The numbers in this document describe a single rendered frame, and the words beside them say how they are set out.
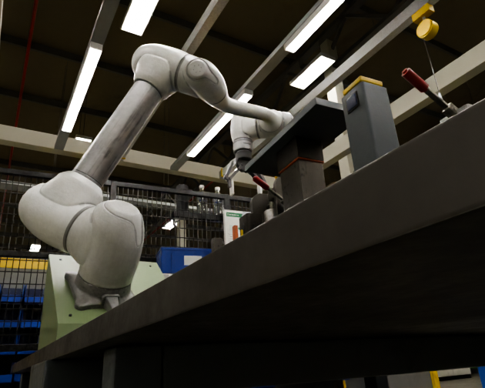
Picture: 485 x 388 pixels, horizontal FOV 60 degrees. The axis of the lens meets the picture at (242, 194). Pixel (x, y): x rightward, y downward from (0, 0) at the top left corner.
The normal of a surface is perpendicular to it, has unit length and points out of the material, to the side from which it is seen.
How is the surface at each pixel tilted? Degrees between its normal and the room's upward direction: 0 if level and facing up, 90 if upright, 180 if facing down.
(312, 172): 90
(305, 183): 90
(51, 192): 81
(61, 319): 42
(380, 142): 90
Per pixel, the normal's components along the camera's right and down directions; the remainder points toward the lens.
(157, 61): -0.11, -0.33
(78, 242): -0.36, 0.06
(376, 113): 0.43, -0.37
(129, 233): 0.67, 0.05
